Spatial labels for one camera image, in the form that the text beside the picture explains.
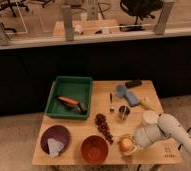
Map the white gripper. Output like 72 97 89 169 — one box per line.
119 124 165 156

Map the yellow red apple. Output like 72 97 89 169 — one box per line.
119 138 133 149

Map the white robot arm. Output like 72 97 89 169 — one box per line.
118 114 191 156

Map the white plastic cup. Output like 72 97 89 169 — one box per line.
142 110 158 126

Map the small metal cup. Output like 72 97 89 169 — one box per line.
118 105 130 121

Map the wooden table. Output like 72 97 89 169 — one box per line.
31 79 182 167

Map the dark grape bunch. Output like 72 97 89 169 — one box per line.
95 113 114 144

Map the metal fork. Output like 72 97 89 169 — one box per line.
109 93 114 113

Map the orange bowl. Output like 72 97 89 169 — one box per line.
81 135 109 165

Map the yellow banana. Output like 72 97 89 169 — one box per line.
140 97 155 110

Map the blue sponge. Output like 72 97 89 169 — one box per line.
125 92 140 107

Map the blue grey cloth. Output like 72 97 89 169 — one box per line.
116 85 127 98

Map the black rectangular block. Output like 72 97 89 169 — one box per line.
125 80 142 88

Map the purple plate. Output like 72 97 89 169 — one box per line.
40 125 70 156

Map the green plastic tray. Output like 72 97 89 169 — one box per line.
45 76 93 120

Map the grey folded cloth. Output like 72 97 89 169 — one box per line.
47 138 64 157

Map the black office chair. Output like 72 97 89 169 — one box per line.
120 0 163 24

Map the black cable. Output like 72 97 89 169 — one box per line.
177 121 191 151

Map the orange handled tool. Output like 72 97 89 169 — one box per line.
57 96 87 113

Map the grey right post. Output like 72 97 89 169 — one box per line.
154 0 174 35

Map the grey middle post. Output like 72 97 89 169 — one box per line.
61 5 74 41

